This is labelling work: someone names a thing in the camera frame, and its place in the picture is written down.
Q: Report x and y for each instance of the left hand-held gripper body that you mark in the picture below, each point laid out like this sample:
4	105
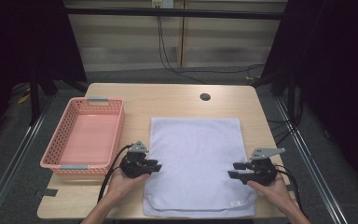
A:
133	166

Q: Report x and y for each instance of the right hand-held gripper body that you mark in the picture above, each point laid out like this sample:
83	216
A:
262	172

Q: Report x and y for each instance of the white towel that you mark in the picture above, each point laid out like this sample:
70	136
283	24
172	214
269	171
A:
195	155

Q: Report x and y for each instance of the pink plastic basket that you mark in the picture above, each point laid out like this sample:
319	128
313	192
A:
88	107

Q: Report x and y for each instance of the person's right hand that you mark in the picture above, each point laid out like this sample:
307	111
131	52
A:
270	191

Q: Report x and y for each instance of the person's left hand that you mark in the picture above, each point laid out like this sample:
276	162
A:
122	186

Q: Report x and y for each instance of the grey tape strip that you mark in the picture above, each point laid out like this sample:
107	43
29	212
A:
290	188

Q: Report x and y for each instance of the black tape strip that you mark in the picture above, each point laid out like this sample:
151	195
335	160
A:
49	192

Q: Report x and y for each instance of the black stand leg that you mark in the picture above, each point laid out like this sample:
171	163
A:
34	99

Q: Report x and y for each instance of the yellow floor object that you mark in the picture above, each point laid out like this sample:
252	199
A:
24	98

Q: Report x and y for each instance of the black curtain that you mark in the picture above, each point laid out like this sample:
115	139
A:
18	40
338	62

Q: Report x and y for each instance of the black horizontal bar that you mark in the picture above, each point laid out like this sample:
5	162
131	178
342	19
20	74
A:
199	13

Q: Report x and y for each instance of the metal floor rail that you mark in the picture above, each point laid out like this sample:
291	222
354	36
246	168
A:
313	168
15	158

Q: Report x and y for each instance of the white wall socket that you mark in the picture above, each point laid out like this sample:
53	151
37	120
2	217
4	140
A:
163	3

